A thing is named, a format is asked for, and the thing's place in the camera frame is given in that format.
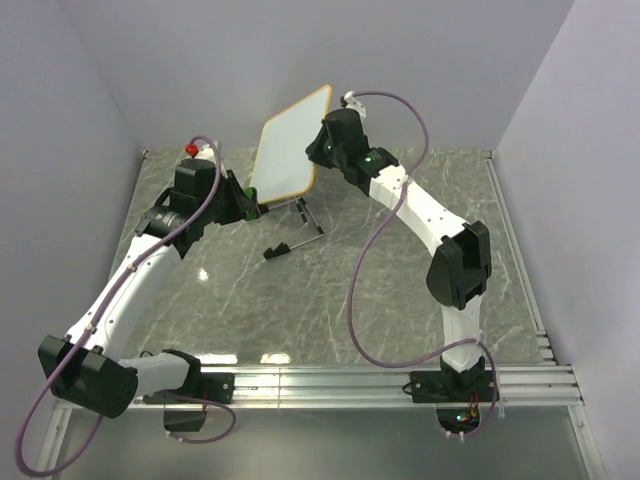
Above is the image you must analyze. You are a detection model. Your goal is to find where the green whiteboard eraser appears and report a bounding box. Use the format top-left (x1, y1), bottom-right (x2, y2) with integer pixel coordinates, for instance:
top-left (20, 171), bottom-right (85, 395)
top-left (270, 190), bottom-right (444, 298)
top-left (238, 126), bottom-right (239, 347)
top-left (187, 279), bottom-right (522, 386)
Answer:
top-left (244, 187), bottom-right (261, 222)

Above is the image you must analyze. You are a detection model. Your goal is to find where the orange framed whiteboard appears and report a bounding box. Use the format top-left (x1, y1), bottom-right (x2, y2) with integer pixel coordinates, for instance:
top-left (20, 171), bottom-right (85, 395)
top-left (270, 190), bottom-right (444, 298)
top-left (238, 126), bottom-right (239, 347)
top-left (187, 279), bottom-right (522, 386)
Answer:
top-left (250, 85), bottom-right (332, 204)

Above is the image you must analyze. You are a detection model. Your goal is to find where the black wire whiteboard stand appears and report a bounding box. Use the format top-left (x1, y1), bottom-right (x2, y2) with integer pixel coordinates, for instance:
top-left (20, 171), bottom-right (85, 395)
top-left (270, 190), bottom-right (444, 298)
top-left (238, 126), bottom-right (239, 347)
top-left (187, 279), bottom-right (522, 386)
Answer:
top-left (259, 197), bottom-right (325, 261)

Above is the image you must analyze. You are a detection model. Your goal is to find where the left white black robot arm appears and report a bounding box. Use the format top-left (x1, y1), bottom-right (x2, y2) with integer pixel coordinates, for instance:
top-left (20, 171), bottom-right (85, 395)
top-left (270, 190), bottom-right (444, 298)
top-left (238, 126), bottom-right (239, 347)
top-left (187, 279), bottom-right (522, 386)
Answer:
top-left (38, 149), bottom-right (258, 418)

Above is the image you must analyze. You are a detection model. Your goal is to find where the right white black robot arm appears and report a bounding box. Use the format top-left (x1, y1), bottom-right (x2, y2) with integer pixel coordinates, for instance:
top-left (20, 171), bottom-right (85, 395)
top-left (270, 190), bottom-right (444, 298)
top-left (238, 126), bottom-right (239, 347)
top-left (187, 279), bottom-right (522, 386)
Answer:
top-left (306, 108), bottom-right (492, 400)

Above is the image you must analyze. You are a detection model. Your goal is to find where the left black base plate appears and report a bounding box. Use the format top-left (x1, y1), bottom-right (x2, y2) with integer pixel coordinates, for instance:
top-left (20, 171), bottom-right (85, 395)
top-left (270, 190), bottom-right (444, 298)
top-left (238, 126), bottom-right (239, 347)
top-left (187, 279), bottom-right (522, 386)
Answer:
top-left (142, 372), bottom-right (235, 405)

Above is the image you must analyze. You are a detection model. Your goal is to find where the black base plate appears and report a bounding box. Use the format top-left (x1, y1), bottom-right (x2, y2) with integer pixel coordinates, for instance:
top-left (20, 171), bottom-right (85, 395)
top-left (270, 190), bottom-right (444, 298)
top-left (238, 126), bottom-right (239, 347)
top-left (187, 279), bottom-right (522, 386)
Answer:
top-left (401, 370), bottom-right (500, 404)
top-left (142, 372), bottom-right (235, 405)

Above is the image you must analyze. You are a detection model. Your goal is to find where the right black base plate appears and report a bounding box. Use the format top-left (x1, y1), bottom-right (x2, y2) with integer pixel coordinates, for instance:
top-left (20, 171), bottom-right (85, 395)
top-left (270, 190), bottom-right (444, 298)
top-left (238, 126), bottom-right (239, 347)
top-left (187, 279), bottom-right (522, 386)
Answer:
top-left (401, 370), bottom-right (500, 404)

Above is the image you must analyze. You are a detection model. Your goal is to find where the aluminium mounting rail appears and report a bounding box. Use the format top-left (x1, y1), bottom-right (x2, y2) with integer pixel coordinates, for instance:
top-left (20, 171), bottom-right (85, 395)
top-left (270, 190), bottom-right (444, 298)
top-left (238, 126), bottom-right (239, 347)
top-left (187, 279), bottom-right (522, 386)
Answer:
top-left (54, 363), bottom-right (585, 412)

